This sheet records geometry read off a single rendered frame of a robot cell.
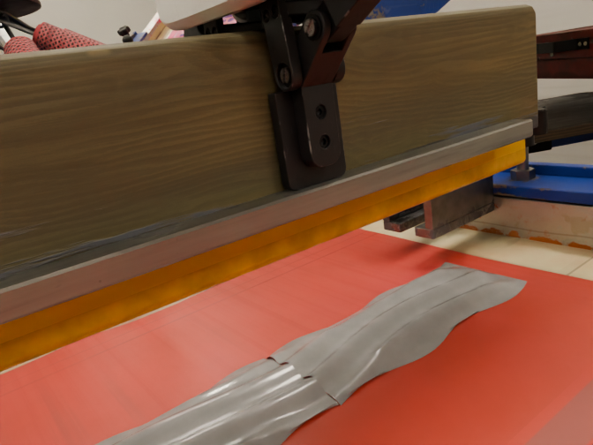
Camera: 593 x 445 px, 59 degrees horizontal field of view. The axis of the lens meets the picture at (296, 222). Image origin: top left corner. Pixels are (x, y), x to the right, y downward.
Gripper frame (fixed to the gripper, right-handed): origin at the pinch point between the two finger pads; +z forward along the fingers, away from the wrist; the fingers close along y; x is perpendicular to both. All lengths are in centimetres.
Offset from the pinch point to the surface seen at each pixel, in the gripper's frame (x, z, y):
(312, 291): 8.5, 13.9, -11.4
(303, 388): -0.6, 13.3, -1.0
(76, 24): 121, -62, -422
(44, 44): 10, -13, -79
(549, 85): 200, 18, -94
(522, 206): 25.8, 10.9, -3.9
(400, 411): 2.0, 14.0, 3.4
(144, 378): -5.8, 14.0, -10.6
